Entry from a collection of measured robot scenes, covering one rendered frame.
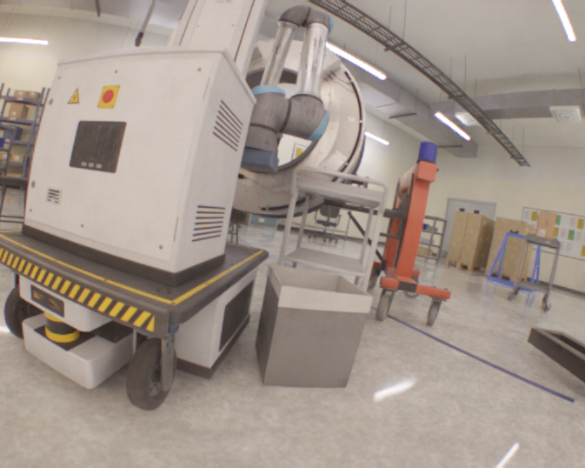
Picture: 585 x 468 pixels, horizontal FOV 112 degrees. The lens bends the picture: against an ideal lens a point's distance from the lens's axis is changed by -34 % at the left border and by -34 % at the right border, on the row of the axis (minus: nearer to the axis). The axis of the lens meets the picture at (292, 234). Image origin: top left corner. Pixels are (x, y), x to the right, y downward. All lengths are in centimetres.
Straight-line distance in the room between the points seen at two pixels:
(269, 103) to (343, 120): 105
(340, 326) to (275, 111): 81
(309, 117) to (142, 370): 103
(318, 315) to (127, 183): 60
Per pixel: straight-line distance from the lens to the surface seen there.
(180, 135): 63
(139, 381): 67
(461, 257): 796
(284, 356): 88
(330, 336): 89
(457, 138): 950
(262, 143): 112
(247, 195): 216
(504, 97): 676
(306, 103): 124
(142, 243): 66
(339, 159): 207
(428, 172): 186
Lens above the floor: 52
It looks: 4 degrees down
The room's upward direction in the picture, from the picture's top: 11 degrees clockwise
